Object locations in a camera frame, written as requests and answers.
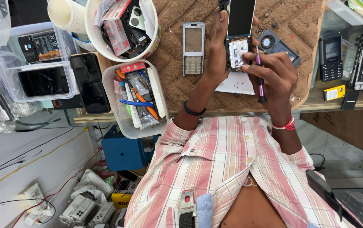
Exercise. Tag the metal camera mount clip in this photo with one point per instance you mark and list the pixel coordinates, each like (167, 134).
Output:
(186, 202)

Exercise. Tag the white rectangular tool tub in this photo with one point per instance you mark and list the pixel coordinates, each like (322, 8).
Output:
(118, 123)

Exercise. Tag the white plastic cup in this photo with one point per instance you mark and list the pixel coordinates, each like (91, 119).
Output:
(62, 14)

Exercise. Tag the heap of white chargers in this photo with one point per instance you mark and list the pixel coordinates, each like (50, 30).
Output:
(83, 212)

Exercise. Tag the blue plastic box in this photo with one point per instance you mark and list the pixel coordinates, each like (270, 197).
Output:
(123, 152)

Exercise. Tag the white round tub of parts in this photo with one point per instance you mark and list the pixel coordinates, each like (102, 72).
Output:
(92, 34)

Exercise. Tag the clear box with battery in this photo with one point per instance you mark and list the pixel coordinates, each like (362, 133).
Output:
(40, 46)

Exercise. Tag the clear box with black phone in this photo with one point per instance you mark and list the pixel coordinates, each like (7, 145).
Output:
(43, 81)

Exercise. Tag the red and white packet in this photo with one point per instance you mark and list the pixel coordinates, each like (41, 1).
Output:
(116, 34)

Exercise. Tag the yellow and black box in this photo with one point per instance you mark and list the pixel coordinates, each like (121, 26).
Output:
(123, 193)

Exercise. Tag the dark phone back cover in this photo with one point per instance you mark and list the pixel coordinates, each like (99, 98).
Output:
(279, 47)

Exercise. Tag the white plastic bag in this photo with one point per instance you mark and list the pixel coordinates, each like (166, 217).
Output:
(91, 182)

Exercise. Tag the white bowl with blue rim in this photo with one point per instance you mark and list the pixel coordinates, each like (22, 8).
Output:
(81, 42)

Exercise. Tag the clear plastic container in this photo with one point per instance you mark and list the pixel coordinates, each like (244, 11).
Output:
(346, 12)

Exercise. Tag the black smartphone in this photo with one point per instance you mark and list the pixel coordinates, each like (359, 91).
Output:
(89, 84)

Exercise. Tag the yellow phone battery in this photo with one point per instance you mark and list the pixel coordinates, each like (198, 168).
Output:
(334, 92)

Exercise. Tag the red label packet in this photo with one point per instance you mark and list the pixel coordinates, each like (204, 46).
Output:
(133, 67)

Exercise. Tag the black feature phone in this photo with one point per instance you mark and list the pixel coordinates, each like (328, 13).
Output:
(241, 22)

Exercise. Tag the person's right hand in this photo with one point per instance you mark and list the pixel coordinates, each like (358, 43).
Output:
(281, 82)

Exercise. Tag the brown coir mat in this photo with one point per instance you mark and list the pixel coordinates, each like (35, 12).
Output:
(172, 85)

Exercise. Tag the black wristband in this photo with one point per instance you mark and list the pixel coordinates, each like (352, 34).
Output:
(194, 112)

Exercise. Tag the black keypad phone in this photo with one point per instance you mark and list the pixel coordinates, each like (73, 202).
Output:
(330, 58)

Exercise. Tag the silver phone front frame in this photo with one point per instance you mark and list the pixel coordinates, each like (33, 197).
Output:
(193, 65)

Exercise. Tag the person's left hand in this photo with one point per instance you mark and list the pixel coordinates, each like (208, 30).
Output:
(214, 60)

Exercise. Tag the small black battery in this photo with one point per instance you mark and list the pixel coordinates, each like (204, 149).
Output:
(350, 100)

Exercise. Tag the white wall socket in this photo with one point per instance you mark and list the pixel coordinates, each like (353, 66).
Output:
(34, 198)

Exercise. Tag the white flat strip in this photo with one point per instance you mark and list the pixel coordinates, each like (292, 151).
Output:
(156, 91)

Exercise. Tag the purple precision screwdriver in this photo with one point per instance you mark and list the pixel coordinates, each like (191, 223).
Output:
(260, 85)

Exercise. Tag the pink plaid shirt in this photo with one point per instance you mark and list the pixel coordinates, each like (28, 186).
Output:
(219, 158)

